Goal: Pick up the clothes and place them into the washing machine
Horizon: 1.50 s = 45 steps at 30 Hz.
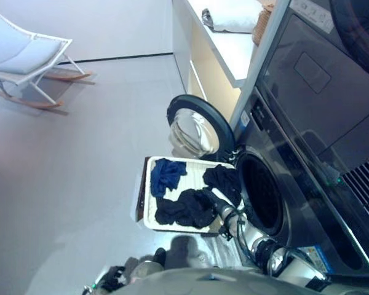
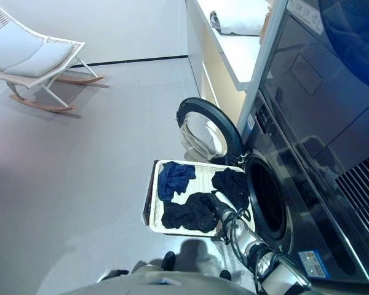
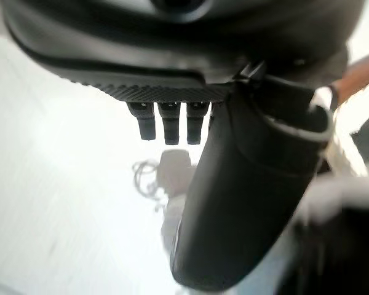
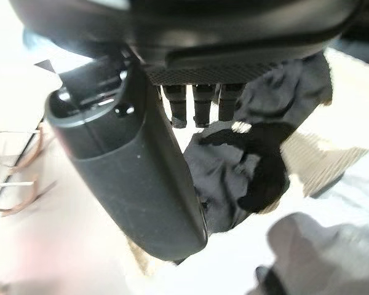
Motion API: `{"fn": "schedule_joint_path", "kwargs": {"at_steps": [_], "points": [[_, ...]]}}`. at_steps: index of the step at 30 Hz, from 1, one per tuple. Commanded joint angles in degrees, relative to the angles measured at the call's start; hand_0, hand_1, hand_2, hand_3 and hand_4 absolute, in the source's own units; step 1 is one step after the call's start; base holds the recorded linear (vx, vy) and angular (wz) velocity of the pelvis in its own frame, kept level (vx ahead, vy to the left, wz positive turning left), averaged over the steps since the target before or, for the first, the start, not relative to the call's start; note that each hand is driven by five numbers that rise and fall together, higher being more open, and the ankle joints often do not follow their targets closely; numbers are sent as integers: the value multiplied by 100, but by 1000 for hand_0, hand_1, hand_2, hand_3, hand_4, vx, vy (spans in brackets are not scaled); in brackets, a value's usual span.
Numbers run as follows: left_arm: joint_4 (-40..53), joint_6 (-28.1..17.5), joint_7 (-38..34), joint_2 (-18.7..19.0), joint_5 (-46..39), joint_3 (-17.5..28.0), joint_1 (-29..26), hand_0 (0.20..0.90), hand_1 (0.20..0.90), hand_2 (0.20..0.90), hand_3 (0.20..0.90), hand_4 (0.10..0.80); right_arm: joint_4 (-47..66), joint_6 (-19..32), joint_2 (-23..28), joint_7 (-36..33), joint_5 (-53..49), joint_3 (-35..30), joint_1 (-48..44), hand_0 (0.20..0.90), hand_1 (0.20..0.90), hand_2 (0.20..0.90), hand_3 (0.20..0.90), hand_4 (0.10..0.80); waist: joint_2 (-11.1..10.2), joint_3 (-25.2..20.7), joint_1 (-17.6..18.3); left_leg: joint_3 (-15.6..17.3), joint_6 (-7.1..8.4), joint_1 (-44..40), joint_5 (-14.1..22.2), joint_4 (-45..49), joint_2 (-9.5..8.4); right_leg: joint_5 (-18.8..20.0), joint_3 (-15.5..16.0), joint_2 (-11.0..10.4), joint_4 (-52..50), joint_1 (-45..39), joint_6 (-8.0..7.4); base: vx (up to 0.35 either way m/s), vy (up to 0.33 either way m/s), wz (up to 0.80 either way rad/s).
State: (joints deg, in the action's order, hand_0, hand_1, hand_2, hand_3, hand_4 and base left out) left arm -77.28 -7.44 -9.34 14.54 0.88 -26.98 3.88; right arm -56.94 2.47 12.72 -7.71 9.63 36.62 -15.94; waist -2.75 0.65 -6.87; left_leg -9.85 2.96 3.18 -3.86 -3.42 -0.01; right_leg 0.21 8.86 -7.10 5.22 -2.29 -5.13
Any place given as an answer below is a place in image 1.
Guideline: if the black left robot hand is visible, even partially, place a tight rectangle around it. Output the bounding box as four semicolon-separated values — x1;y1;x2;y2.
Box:
102;265;127;291

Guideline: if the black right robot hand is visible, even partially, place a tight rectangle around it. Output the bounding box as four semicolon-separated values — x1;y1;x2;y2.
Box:
208;192;232;214

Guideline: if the black garment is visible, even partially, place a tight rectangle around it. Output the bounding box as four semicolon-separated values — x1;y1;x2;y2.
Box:
154;188;218;229
202;163;244;207

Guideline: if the blue garment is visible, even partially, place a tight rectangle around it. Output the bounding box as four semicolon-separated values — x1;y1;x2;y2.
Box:
149;158;188;199

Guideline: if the dark grey washing machine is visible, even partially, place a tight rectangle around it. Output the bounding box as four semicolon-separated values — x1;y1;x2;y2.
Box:
230;85;369;279

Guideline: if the round glass washing machine door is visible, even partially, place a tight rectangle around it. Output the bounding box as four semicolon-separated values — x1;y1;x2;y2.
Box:
165;94;236;158

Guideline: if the white slatted laundry basket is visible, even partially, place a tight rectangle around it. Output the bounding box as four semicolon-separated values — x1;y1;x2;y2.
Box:
143;155;244;235

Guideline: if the silver left robot leg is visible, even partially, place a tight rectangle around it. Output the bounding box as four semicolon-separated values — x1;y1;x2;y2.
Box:
131;246;168;277

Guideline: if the brown wooden stool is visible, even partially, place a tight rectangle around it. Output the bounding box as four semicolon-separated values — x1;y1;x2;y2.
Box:
135;156;149;222

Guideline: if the grey robot torso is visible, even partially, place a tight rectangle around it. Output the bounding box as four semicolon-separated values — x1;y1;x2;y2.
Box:
116;266;369;295

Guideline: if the colourful energy label sticker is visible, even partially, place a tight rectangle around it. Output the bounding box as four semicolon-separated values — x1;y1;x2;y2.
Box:
303;245;336;275

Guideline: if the white shelf counter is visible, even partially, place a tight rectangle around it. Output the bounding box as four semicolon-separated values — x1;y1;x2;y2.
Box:
171;0;265;103

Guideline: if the dark grey stacked dryer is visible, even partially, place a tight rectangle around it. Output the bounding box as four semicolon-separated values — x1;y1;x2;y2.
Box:
258;0;369;224

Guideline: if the brown wicker basket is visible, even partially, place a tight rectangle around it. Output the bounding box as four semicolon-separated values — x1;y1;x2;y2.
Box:
252;0;278;47

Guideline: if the folded white towel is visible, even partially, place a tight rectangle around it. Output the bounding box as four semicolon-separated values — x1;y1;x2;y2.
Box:
202;0;264;33

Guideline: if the light grey seat cushion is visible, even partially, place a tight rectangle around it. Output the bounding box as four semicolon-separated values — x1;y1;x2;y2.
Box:
0;20;63;75

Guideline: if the white wire rocking chair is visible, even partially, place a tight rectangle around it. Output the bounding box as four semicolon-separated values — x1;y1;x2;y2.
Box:
0;5;95;111

